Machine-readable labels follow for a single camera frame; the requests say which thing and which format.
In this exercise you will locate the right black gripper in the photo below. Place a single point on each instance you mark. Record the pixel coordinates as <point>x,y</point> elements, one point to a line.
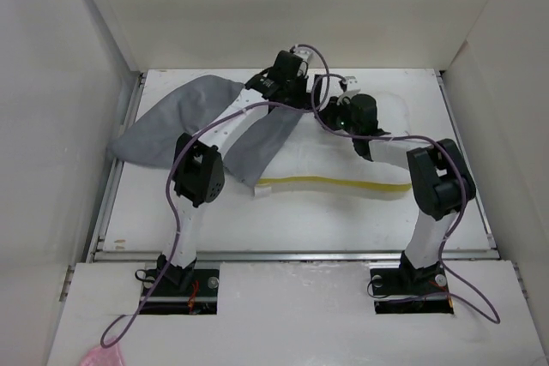
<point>331,107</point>

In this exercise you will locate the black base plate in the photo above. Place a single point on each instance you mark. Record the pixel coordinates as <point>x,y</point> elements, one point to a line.
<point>199,297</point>
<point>394,292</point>

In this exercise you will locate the right aluminium rail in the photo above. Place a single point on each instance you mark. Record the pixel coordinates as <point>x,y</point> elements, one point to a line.
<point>475,214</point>

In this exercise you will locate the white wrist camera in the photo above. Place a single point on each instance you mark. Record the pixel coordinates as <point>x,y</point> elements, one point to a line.
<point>305,53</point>
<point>349,87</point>

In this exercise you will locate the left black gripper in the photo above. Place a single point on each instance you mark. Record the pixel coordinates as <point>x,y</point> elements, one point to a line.
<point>304,97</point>

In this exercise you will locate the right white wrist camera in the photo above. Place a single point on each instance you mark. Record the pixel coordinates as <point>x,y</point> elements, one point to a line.
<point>349,87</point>

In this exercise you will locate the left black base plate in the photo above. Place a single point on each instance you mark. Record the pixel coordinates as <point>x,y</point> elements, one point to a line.
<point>199,297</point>

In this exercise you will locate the left aluminium rail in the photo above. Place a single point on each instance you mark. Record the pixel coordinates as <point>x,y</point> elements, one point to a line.
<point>128,105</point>

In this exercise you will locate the pink plastic bag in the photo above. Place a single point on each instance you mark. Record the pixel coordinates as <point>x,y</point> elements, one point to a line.
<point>100,356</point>

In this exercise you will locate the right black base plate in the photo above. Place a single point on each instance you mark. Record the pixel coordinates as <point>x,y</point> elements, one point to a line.
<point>394,292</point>

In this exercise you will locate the front aluminium rail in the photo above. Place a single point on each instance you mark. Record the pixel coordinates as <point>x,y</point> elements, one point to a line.
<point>454,255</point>

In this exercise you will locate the grey pillowcase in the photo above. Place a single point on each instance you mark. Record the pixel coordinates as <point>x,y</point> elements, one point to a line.
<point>151,140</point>

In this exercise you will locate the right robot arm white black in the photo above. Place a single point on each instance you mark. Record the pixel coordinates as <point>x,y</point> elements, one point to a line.
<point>441,182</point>

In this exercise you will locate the white pillow yellow edge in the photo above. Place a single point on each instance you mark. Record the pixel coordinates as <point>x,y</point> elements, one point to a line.
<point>314,160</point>

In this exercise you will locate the aluminium rail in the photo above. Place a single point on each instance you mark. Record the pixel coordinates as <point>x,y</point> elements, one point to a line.
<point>128,105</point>
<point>454,255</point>
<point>475,214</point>

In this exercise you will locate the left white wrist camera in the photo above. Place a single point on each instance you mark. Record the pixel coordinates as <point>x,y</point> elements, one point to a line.
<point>305,53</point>

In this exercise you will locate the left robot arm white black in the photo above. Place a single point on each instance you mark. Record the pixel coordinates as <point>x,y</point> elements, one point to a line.
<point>197,176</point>

